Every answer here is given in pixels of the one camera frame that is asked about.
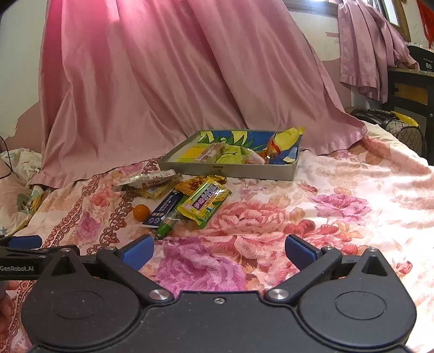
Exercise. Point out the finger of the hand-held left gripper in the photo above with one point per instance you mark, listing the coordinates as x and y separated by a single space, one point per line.
24 241

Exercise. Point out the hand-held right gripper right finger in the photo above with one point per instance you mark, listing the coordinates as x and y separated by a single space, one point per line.
300 250

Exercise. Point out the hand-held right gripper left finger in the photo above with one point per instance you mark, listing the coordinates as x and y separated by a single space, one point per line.
137 252

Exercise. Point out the green sausage stick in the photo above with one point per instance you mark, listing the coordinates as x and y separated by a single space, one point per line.
165 226

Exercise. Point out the dark blue snack packet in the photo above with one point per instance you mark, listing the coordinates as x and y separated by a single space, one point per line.
163 208

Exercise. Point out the white red-print snack packet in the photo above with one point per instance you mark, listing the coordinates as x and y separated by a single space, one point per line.
145 179

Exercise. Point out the yellow green purple-print snack packet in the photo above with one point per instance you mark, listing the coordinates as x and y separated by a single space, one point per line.
203 202

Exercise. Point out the grey tray box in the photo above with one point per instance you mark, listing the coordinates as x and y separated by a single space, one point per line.
234 169

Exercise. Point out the person's left hand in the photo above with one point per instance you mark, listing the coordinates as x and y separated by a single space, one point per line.
5 305

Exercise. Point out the small orange fruit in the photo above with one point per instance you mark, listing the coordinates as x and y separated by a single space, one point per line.
141 212

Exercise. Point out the floral pink blanket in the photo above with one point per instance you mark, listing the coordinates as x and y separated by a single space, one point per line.
339 220

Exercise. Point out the pale floral pillow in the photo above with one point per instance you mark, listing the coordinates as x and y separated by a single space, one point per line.
17 190

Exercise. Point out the yellow cracker packet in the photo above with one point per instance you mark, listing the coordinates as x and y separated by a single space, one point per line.
152 193

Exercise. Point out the orange snack packet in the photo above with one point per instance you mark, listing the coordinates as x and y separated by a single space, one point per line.
191 183

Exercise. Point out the clear pastry packet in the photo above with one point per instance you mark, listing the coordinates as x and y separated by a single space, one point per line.
252 156
212 152

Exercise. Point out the yellow red snack bag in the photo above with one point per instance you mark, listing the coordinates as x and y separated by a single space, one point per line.
284 141

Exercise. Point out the blue yellow printed tray liner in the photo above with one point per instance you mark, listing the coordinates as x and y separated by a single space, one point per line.
237 139

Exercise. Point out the yellow cloth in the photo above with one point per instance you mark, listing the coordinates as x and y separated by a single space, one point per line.
405 118

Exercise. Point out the large pink curtain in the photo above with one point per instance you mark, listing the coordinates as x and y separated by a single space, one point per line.
169 85

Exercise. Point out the dark wooden cabinet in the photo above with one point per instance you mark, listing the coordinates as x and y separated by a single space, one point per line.
412 90

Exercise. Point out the small pink curtain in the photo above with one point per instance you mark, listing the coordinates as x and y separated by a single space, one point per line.
369 51

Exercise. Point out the black box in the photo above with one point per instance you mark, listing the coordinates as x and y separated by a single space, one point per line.
422 57

